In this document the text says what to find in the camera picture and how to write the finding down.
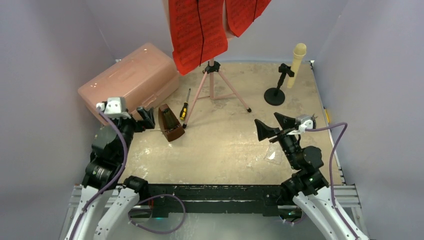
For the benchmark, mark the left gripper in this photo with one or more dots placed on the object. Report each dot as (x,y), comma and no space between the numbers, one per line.
(147,117)

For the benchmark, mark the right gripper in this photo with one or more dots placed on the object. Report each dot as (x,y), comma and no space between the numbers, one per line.
(282,134)

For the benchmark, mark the clear metronome cover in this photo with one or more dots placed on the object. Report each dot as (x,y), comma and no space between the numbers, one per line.
(273,155)

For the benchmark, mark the brown metronome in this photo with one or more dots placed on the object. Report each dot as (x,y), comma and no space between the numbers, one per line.
(169,125)

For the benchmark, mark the cream microphone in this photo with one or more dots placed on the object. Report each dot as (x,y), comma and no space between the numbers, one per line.
(299,52)

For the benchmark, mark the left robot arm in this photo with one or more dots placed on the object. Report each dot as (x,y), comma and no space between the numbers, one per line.
(108,158)

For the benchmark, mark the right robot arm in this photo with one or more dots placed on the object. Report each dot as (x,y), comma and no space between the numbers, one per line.
(308,188)

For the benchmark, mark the black microphone stand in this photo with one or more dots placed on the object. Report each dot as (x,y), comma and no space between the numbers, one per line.
(274,95)

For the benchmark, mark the pink plastic storage box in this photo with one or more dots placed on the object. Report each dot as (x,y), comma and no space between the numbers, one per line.
(145,78)

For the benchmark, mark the yellow black screwdriver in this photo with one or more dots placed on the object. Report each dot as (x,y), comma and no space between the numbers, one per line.
(184,109)

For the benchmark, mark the pink tripod music stand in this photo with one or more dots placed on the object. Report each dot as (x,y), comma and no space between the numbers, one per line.
(213,68)

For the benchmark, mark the red sheet music left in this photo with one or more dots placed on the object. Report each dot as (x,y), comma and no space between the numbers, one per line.
(197,32)

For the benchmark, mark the red sheet music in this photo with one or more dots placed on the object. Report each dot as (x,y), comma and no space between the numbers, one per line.
(197,32)
(240,14)

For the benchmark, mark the red sheet music right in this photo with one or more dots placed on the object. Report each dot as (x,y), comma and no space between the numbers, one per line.
(240,14)

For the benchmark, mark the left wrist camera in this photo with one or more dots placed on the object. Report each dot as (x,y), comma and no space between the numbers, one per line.
(114,108)

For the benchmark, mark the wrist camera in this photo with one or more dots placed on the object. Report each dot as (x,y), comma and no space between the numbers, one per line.
(302,123)
(114,108)

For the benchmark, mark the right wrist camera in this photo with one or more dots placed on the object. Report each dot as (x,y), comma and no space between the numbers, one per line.
(302,123)

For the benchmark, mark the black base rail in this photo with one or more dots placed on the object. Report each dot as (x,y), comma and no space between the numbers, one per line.
(267,200)

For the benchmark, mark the aluminium frame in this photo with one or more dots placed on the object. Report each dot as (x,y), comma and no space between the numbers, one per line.
(346,195)

